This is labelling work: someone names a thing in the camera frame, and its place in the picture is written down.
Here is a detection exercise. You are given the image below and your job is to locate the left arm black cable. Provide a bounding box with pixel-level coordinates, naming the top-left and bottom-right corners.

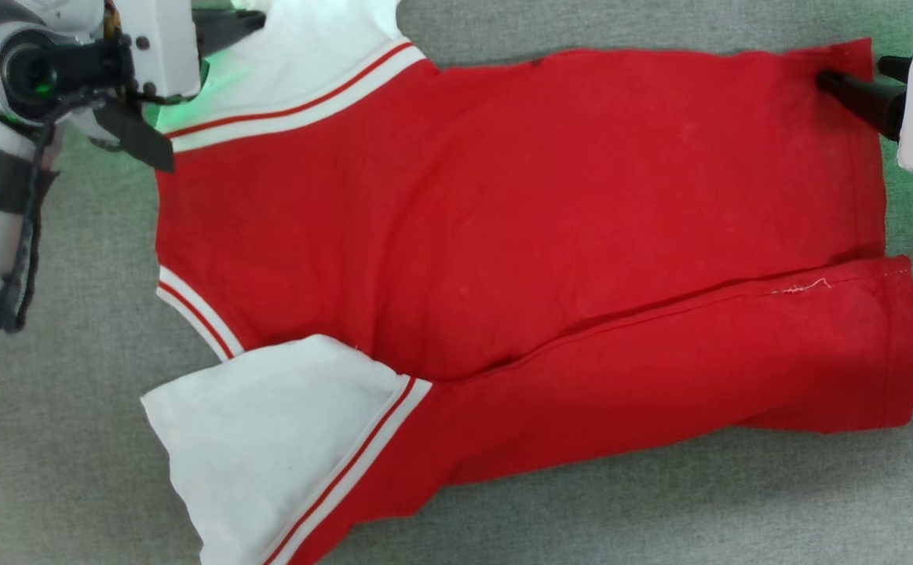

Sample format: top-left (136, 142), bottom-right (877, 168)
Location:
top-left (0, 102), bottom-right (62, 338)

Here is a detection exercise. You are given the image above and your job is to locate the red and white jersey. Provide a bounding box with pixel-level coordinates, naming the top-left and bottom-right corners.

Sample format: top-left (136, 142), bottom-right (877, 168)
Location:
top-left (141, 0), bottom-right (913, 565)

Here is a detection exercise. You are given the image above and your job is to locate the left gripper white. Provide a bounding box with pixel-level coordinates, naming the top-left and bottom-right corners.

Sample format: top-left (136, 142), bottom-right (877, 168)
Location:
top-left (0, 0), bottom-right (268, 175)

